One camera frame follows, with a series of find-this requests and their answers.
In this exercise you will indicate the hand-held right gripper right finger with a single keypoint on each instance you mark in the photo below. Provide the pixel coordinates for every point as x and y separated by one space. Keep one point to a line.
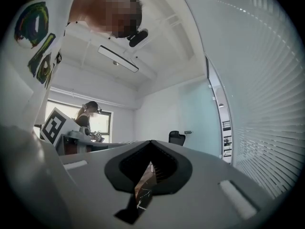
202 187

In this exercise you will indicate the frosted glass door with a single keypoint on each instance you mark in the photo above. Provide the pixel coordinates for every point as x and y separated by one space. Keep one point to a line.
200 116

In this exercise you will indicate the person's head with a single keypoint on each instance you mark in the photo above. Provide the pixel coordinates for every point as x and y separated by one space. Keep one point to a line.
95 11

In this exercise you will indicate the person in white shirt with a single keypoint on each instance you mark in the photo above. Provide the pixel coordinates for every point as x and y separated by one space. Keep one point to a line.
56 13

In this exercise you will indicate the small ceiling sensor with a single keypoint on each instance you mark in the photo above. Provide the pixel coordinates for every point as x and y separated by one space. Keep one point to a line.
115 63

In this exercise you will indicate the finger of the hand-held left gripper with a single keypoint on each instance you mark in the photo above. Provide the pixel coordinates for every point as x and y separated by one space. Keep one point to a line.
124 142

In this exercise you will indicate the dark framed window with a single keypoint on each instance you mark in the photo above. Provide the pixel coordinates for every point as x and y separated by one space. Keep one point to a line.
102 125

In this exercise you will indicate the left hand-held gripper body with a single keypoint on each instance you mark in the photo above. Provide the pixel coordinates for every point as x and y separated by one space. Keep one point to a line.
53 125

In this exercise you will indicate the long ceiling light bar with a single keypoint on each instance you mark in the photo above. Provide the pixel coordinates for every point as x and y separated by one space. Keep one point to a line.
119 58

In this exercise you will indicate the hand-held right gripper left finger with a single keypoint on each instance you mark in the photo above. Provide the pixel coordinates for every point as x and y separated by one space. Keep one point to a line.
95 175

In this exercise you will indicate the white window blinds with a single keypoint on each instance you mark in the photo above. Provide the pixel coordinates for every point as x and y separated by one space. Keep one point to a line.
262 80

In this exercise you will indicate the black office chair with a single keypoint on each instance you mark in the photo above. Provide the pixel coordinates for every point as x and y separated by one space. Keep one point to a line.
176 137

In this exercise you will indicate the black head-mounted camera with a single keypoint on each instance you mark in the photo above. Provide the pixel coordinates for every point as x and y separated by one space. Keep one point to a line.
138 38

